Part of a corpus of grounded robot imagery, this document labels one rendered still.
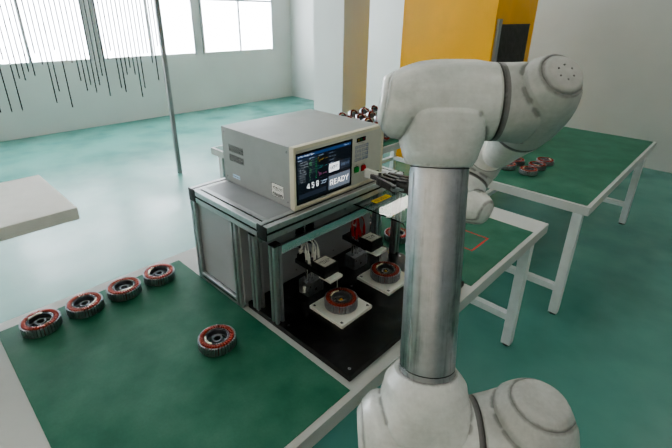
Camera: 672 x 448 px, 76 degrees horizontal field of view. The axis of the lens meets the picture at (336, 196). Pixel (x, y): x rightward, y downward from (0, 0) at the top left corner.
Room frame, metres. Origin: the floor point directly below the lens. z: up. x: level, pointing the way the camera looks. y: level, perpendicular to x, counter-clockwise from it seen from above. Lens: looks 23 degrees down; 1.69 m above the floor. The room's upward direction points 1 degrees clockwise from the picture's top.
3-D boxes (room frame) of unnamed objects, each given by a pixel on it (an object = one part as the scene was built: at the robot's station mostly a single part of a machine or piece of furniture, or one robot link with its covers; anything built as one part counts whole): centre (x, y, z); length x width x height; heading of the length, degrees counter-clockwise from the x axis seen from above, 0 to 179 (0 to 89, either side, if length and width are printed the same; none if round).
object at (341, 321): (1.19, -0.02, 0.78); 0.15 x 0.15 x 0.01; 47
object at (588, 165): (3.14, -1.59, 0.38); 1.85 x 1.10 x 0.75; 137
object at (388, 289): (1.37, -0.19, 0.78); 0.15 x 0.15 x 0.01; 47
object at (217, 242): (1.32, 0.41, 0.91); 0.28 x 0.03 x 0.32; 47
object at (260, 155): (1.51, 0.12, 1.22); 0.44 x 0.39 x 0.20; 137
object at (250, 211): (1.50, 0.13, 1.09); 0.68 x 0.44 x 0.05; 137
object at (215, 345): (1.03, 0.35, 0.77); 0.11 x 0.11 x 0.04
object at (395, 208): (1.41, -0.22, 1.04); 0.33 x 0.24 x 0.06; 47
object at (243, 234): (1.45, 0.08, 0.92); 0.66 x 0.01 x 0.30; 137
